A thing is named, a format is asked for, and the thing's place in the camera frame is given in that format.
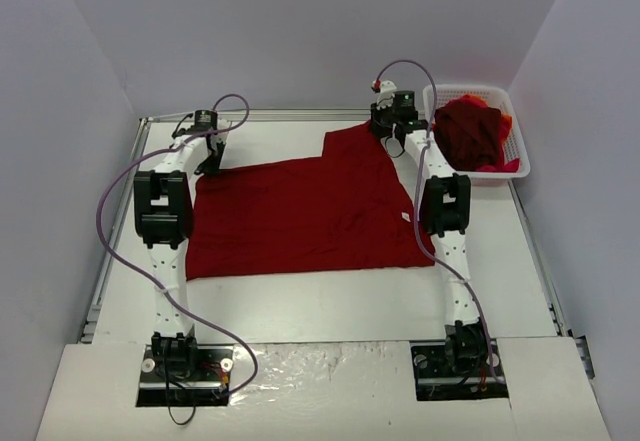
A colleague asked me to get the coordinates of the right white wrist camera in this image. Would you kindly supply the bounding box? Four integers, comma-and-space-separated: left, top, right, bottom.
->
371, 79, 397, 111

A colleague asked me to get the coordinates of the dark red shirt in basket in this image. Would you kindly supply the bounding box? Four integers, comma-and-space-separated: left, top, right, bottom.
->
433, 99, 504, 172

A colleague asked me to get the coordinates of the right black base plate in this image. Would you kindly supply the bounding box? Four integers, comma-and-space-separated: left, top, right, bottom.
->
410, 340, 509, 402

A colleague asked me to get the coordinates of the purple cable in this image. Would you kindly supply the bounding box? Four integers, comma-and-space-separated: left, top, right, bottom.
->
372, 59, 504, 387
95, 93, 259, 397

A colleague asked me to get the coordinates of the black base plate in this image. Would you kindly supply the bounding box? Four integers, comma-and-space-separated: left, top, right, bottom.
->
410, 340, 509, 402
136, 345, 234, 408

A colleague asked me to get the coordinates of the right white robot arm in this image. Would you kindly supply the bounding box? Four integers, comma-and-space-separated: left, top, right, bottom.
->
371, 81, 487, 374

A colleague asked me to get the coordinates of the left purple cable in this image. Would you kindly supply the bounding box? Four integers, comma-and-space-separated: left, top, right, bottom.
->
95, 93, 259, 397

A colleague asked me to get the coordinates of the white plastic basket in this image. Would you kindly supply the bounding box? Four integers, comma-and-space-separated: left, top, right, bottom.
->
422, 84, 530, 185

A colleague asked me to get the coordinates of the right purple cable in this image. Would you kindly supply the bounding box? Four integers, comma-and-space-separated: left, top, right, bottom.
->
372, 59, 504, 387

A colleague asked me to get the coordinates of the orange shirt in basket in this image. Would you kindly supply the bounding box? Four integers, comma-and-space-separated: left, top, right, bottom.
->
459, 93, 521, 173

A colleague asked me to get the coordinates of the red t shirt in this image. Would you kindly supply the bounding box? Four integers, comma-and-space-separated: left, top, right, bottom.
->
185, 123, 434, 280

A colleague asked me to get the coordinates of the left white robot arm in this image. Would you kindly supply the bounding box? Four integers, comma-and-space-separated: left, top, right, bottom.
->
133, 110, 231, 379

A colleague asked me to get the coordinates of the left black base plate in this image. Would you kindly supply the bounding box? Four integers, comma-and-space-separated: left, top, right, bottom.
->
136, 345, 234, 408

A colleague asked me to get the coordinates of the thin black cable loop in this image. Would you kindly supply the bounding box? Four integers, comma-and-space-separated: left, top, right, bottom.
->
167, 395, 199, 426

